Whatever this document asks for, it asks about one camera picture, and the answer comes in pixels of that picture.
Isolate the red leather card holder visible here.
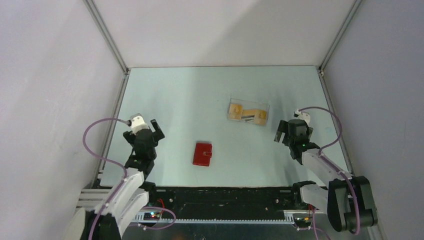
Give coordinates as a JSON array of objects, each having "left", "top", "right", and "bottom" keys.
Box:
[{"left": 192, "top": 142, "right": 213, "bottom": 167}]

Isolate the aluminium front rail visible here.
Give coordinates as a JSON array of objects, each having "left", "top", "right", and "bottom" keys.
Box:
[{"left": 76, "top": 189, "right": 111, "bottom": 210}]

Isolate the right aluminium frame post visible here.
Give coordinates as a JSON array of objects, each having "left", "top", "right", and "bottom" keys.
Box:
[{"left": 318, "top": 0, "right": 363, "bottom": 75}]

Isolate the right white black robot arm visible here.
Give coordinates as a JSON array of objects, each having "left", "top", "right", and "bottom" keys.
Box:
[{"left": 274, "top": 119, "right": 378, "bottom": 234}]

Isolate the aluminium frame post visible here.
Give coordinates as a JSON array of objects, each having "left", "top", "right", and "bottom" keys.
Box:
[
  {"left": 83, "top": 0, "right": 129, "bottom": 75},
  {"left": 318, "top": 0, "right": 363, "bottom": 75}
]

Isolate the orange credit card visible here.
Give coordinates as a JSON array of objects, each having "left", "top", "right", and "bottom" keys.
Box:
[
  {"left": 241, "top": 109, "right": 268, "bottom": 126},
  {"left": 228, "top": 103, "right": 243, "bottom": 121}
]

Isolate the left aluminium frame post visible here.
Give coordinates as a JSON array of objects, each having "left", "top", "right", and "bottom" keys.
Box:
[{"left": 83, "top": 0, "right": 129, "bottom": 75}]

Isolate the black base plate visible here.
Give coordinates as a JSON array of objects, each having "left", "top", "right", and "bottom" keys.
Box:
[{"left": 150, "top": 186, "right": 311, "bottom": 210}]

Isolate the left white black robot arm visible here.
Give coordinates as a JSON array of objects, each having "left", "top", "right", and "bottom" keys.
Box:
[{"left": 81, "top": 114, "right": 165, "bottom": 240}]

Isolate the grey slotted cable duct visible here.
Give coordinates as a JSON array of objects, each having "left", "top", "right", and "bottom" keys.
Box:
[{"left": 130, "top": 212, "right": 295, "bottom": 225}]

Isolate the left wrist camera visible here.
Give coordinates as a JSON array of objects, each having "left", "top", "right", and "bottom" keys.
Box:
[{"left": 129, "top": 113, "right": 150, "bottom": 134}]

